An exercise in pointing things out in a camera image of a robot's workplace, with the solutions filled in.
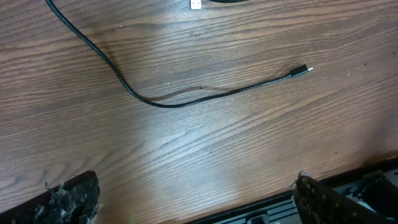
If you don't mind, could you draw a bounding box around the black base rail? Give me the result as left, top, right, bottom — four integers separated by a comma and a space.
196, 158, 397, 224

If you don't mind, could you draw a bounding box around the black cable white plug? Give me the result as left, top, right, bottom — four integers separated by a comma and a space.
190, 0, 249, 11

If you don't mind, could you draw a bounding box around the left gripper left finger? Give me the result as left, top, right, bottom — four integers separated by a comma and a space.
1, 170, 100, 224

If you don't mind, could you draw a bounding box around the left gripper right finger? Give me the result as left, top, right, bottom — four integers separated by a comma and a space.
294, 174, 389, 224

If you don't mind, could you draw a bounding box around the long black cable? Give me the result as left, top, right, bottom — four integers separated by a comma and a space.
45, 0, 314, 109

